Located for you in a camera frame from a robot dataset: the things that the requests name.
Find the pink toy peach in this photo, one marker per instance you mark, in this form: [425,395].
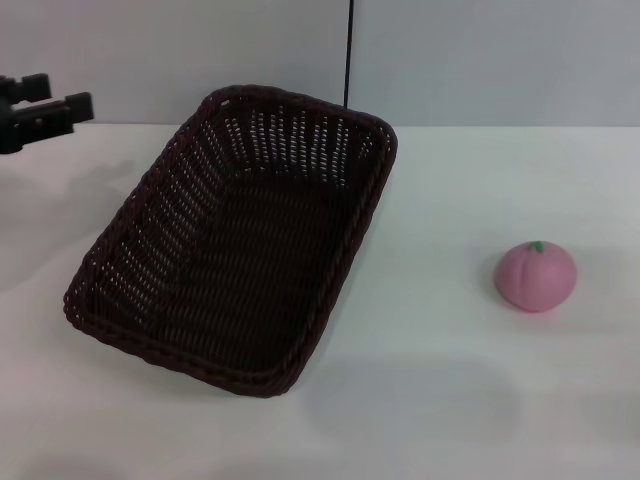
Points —
[537,280]

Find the black vertical wall strip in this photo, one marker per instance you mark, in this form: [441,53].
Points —
[348,50]

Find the dark brown woven basket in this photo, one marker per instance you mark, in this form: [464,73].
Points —
[260,260]

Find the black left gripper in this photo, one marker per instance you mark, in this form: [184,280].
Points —
[9,132]

